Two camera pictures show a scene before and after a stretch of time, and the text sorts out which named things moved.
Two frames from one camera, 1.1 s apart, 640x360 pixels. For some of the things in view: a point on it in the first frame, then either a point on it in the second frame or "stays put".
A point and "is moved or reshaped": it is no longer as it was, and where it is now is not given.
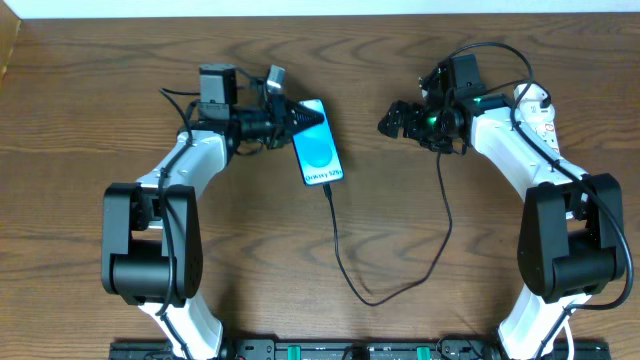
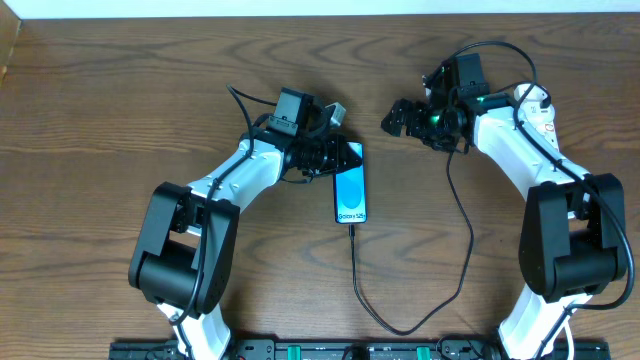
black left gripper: x=280 y=122 → x=335 y=155
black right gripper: x=414 y=126 stays put
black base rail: x=360 y=349 stays put
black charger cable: x=544 y=104 → x=449 y=153
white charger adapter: x=529 y=105 stays put
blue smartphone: x=316 y=148 is moved or reshaped
